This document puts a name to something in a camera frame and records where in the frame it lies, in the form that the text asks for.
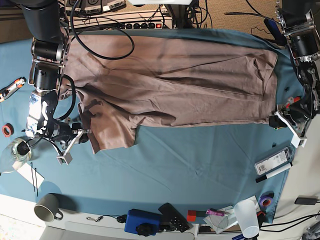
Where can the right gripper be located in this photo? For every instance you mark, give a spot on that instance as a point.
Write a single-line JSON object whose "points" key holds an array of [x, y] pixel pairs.
{"points": [[63, 133]]}

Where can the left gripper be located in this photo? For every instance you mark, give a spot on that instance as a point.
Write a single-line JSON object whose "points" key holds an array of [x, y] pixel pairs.
{"points": [[297, 113]]}

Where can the pink T-shirt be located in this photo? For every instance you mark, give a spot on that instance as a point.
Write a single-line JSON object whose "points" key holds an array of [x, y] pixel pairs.
{"points": [[171, 83]]}

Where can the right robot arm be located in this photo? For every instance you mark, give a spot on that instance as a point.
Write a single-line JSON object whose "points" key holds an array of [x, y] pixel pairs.
{"points": [[48, 23]]}

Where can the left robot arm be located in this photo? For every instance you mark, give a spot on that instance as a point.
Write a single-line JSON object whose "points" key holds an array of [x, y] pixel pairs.
{"points": [[303, 41]]}

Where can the clear plastic case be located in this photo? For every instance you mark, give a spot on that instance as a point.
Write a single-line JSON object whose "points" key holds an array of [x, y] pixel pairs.
{"points": [[274, 161]]}

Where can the black white marker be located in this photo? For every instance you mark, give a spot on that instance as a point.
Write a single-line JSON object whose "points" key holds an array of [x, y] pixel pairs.
{"points": [[274, 172]]}

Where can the black zip tie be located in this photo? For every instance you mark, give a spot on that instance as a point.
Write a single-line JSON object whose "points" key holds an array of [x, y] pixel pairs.
{"points": [[34, 179]]}

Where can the white paper card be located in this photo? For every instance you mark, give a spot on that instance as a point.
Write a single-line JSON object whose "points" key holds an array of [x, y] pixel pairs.
{"points": [[25, 172]]}

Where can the red tape roll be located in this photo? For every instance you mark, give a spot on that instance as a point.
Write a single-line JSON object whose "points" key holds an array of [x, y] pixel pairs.
{"points": [[7, 130]]}

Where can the purple tape roll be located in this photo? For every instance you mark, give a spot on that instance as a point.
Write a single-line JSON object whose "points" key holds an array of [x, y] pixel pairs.
{"points": [[266, 199]]}

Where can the grey ceramic mug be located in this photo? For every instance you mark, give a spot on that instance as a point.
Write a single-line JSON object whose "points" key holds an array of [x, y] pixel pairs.
{"points": [[47, 209]]}

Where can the black phone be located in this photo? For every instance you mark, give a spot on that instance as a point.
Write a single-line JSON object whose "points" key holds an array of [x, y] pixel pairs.
{"points": [[306, 201]]}

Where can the orange white utility knife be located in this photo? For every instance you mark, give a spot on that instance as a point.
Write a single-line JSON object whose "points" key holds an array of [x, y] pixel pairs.
{"points": [[7, 91]]}

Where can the blue black tool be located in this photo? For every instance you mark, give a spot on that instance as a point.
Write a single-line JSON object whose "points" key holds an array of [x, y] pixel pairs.
{"points": [[272, 26]]}

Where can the translucent plastic cup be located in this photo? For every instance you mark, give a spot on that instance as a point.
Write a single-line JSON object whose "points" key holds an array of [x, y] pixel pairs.
{"points": [[246, 215]]}

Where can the blue box with knob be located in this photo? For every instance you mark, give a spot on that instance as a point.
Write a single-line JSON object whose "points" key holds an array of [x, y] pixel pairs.
{"points": [[142, 223]]}

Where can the purple tube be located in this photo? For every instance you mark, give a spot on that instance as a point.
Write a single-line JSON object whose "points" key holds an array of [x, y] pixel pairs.
{"points": [[215, 212]]}

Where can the black remote control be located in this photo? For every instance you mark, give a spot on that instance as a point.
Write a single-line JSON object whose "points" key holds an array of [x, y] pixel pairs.
{"points": [[174, 217]]}

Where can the red black block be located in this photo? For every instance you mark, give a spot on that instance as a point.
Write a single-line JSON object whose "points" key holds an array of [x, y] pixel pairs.
{"points": [[193, 215]]}

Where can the black power strip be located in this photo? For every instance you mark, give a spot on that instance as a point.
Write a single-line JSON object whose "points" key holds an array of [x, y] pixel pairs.
{"points": [[143, 25]]}

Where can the orange handled screwdriver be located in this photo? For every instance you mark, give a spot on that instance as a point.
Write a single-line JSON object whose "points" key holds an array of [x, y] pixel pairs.
{"points": [[292, 100]]}

